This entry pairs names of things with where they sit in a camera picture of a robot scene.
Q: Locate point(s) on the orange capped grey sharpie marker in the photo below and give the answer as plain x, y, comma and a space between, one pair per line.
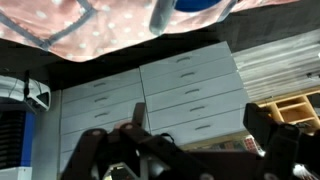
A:
161, 18

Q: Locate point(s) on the black and blue tower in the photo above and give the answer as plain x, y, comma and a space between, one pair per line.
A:
16, 136

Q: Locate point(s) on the wooden shelf unit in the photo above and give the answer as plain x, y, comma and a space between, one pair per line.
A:
296, 111

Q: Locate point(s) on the pink polka dot cloth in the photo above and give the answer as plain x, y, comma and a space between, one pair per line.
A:
110, 30

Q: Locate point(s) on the red white checkered item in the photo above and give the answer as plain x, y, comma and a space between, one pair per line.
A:
251, 144

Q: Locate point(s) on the white leaning board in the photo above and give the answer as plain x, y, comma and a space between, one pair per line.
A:
280, 63

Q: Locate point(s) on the blue cup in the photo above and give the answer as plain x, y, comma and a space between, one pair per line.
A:
198, 4

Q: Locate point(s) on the white drawer cabinet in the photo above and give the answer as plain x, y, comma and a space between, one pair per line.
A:
200, 90
100, 103

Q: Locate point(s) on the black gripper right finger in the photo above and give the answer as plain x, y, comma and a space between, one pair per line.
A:
283, 150

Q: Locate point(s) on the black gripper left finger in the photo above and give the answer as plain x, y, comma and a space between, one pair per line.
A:
100, 150

